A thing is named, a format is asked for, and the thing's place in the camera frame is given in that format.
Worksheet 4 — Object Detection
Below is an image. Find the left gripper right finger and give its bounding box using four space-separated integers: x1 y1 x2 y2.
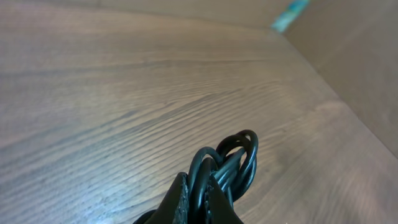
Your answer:
205 177 243 224

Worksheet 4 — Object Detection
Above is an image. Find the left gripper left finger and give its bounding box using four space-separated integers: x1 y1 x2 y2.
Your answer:
141 172 189 224

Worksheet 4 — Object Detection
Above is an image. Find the black cable bundle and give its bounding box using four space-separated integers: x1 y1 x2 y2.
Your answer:
132 129 259 224

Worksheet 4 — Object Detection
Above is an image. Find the teal tape strip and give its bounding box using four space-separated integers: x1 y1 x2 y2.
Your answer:
271 0 310 33

